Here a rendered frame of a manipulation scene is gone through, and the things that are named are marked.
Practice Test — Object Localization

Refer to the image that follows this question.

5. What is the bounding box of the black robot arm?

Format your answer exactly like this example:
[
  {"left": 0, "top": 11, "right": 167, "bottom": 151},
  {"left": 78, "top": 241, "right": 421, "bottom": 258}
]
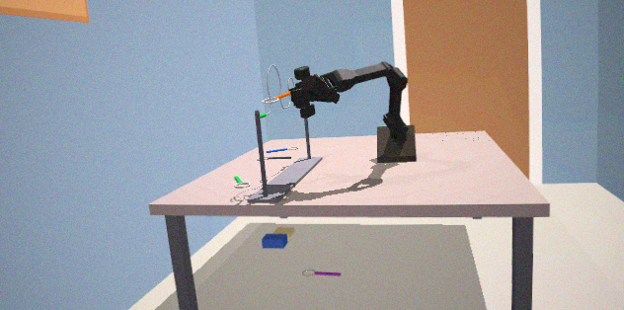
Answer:
[{"left": 290, "top": 61, "right": 409, "bottom": 142}]

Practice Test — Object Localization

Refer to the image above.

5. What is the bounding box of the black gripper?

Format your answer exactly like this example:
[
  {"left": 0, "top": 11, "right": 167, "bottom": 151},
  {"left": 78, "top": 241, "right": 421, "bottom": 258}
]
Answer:
[{"left": 288, "top": 66, "right": 318, "bottom": 118}]

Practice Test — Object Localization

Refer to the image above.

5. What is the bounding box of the blue block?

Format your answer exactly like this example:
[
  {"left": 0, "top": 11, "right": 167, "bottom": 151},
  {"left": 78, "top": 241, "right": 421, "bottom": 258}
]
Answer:
[{"left": 262, "top": 233, "right": 287, "bottom": 248}]

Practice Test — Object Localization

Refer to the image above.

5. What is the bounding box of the orange handle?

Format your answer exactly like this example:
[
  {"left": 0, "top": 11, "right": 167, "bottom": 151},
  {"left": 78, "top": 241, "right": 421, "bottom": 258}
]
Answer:
[{"left": 262, "top": 92, "right": 290, "bottom": 104}]

